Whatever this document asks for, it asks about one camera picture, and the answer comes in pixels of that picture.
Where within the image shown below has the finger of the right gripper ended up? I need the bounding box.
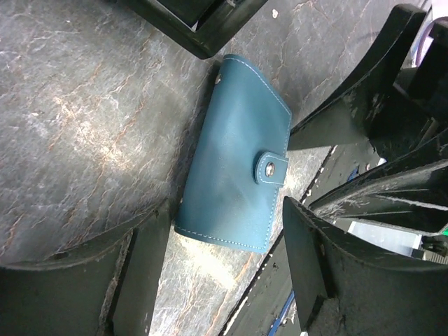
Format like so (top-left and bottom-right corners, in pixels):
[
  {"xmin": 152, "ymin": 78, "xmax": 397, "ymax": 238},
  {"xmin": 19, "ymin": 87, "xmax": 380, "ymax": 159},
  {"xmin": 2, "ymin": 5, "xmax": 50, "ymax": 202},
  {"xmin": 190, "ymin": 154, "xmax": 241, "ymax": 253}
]
[
  {"xmin": 289, "ymin": 4, "xmax": 447, "ymax": 154},
  {"xmin": 309, "ymin": 138, "xmax": 447, "ymax": 235}
]

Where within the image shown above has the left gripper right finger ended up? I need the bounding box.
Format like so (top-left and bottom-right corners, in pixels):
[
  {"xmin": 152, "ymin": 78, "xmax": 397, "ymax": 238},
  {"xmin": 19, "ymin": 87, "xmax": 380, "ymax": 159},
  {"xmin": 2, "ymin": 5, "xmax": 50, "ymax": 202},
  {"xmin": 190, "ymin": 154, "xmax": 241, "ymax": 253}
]
[{"xmin": 283, "ymin": 197, "xmax": 447, "ymax": 335}]

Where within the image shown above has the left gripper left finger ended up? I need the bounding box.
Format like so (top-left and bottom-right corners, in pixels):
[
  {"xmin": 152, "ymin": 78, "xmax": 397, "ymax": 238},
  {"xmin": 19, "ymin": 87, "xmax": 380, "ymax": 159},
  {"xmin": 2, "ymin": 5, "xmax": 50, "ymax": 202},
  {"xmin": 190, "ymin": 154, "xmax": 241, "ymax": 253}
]
[{"xmin": 1, "ymin": 202, "xmax": 171, "ymax": 335}]

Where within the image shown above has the teal leather card holder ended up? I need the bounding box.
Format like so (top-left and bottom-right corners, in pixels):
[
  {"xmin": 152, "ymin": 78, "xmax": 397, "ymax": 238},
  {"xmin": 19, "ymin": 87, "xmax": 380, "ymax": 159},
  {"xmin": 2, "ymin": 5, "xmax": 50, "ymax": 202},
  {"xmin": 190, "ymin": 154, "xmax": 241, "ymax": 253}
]
[{"xmin": 174, "ymin": 54, "xmax": 292, "ymax": 253}]

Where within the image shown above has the black plastic tray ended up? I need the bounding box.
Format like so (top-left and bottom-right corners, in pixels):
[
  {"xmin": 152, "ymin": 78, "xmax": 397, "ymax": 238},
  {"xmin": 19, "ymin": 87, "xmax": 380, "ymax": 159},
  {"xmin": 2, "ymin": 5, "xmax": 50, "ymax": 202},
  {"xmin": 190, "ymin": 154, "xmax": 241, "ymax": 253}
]
[{"xmin": 105, "ymin": 0, "xmax": 266, "ymax": 60}]

